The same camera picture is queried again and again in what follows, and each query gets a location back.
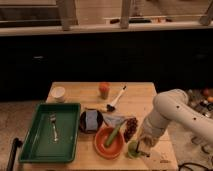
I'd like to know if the white handled brush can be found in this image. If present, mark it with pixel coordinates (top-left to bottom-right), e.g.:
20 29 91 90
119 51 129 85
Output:
106 85 127 112

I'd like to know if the green plastic tray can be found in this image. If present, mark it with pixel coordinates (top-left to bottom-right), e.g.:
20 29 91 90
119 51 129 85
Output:
19 103 81 163

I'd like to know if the black chair frame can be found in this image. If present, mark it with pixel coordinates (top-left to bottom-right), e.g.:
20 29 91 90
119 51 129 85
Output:
6 138 22 171

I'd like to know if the blue sponge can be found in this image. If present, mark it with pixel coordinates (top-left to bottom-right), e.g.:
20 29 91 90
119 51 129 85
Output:
85 110 98 131

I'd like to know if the small white cup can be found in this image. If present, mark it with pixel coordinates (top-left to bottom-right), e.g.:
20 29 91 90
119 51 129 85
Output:
51 87 65 102

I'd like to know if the orange plastic bowl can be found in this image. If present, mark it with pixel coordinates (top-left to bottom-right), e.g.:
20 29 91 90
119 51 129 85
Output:
94 127 124 159

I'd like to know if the banana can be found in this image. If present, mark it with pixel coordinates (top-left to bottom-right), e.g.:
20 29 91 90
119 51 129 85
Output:
85 105 107 113

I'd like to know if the green plastic cup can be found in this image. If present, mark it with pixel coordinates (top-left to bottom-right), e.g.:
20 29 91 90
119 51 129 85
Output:
127 140 141 158

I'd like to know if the black plate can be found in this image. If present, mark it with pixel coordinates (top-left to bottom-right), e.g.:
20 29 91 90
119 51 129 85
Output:
79 110 103 134

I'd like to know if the green cucumber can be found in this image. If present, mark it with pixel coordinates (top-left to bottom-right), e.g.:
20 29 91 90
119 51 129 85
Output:
104 121 124 148

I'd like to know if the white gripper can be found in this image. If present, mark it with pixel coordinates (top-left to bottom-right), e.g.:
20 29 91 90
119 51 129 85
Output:
138 133 156 153

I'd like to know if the grey blue cloth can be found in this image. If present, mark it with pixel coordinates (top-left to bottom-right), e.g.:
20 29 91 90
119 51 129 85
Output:
103 113 125 127

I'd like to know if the metal fork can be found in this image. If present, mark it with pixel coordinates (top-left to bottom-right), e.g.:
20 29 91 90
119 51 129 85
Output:
50 114 59 142

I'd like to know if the black cable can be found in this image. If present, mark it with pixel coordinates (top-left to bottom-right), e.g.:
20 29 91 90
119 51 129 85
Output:
178 161 213 171

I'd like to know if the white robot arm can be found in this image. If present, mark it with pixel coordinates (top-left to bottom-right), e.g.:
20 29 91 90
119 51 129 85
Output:
136 89 213 155

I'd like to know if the dark red grape bunch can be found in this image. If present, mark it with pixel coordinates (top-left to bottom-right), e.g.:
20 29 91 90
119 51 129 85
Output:
124 118 138 142

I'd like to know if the black whiteboard eraser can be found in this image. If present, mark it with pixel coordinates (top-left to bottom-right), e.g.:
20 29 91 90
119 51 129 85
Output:
136 142 150 157

